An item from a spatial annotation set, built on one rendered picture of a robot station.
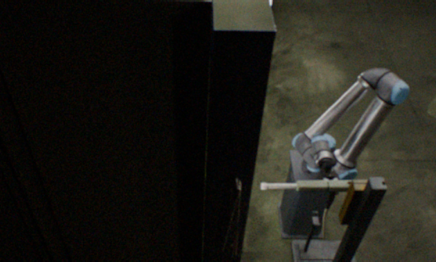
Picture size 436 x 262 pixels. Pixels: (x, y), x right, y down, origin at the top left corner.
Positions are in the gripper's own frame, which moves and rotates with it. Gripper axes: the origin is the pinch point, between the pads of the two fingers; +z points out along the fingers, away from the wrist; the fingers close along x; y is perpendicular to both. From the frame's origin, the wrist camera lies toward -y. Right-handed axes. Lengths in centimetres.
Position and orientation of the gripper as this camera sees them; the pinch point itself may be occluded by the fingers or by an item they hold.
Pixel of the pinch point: (333, 190)
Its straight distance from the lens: 251.2
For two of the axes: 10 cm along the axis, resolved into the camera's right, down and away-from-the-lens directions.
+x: -10.0, -0.1, -0.5
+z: 0.3, 7.3, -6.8
